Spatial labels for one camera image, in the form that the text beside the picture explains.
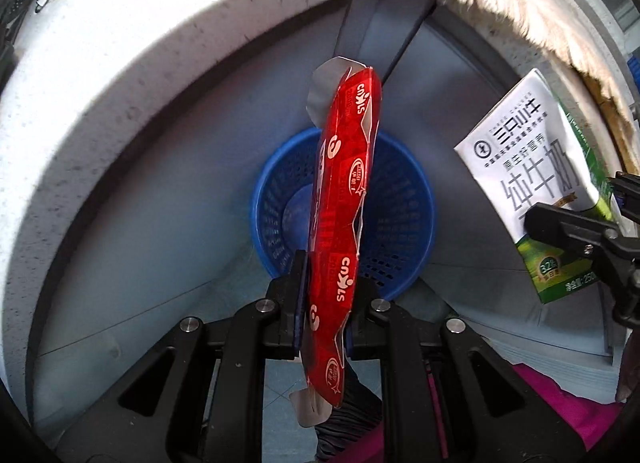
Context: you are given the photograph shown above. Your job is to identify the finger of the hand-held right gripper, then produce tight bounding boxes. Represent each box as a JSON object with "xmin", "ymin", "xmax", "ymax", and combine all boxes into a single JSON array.
[
  {"xmin": 607, "ymin": 170, "xmax": 640, "ymax": 224},
  {"xmin": 524, "ymin": 203, "xmax": 640, "ymax": 329}
]

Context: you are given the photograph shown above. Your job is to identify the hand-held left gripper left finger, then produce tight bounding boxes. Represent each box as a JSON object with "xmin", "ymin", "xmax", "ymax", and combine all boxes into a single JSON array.
[{"xmin": 55, "ymin": 249, "xmax": 313, "ymax": 463}]

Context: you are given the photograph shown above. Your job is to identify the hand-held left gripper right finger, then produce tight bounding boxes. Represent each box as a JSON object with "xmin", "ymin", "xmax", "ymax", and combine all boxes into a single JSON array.
[{"xmin": 344, "ymin": 275, "xmax": 586, "ymax": 463}]

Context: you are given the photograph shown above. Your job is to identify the white green milk carton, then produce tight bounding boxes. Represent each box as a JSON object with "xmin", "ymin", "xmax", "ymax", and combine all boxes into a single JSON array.
[{"xmin": 454, "ymin": 68, "xmax": 618, "ymax": 305}]

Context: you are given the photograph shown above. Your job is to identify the red snack wrapper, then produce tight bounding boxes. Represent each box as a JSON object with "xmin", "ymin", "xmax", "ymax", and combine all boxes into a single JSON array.
[{"xmin": 290, "ymin": 57, "xmax": 383, "ymax": 429}]

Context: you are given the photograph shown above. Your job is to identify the blue plastic basket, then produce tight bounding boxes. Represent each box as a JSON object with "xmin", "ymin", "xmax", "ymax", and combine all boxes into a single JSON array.
[{"xmin": 250, "ymin": 128, "xmax": 436, "ymax": 301}]

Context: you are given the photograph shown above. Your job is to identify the brown wooden panel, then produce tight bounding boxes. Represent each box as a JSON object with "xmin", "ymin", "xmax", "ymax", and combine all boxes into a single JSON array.
[{"xmin": 585, "ymin": 76, "xmax": 640, "ymax": 176}]

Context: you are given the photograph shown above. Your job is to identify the dark trousers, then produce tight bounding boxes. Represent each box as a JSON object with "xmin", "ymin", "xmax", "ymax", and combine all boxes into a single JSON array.
[{"xmin": 314, "ymin": 363, "xmax": 385, "ymax": 463}]

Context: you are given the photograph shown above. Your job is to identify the pink jacket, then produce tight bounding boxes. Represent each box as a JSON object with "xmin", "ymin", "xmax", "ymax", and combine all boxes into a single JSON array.
[{"xmin": 350, "ymin": 363, "xmax": 626, "ymax": 463}]

